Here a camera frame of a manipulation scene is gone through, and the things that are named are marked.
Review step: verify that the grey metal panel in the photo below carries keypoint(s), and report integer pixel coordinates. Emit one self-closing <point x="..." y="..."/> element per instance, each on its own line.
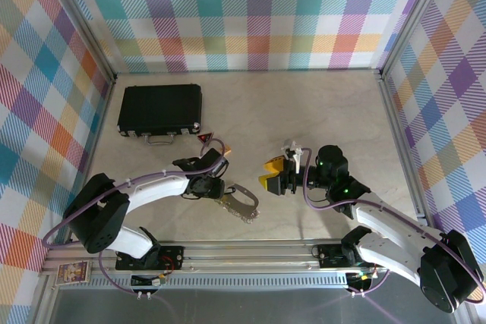
<point x="266" y="309"/>

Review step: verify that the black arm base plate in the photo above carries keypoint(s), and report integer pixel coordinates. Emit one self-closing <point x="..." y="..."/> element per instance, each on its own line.
<point x="330" y="255"/>
<point x="171" y="257"/>

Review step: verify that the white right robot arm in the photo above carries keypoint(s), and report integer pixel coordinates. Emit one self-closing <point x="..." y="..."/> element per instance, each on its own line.
<point x="387" y="225"/>

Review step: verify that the aluminium side rail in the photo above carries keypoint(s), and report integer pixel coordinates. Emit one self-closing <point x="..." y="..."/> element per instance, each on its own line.
<point x="402" y="149"/>

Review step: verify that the aluminium frame post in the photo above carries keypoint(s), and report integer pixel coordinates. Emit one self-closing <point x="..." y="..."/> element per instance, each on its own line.
<point x="414" y="16"/>
<point x="79" y="20"/>

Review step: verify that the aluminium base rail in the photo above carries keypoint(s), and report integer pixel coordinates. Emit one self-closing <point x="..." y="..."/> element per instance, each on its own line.
<point x="247" y="259"/>

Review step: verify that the small printed card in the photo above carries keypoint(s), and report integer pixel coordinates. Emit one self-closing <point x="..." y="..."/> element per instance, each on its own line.
<point x="74" y="272"/>

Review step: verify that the red triangular key tag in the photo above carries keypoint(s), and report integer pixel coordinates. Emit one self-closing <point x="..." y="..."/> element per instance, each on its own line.
<point x="205" y="138"/>

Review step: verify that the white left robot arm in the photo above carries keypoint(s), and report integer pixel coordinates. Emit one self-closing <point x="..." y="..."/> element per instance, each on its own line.
<point x="159" y="187"/>

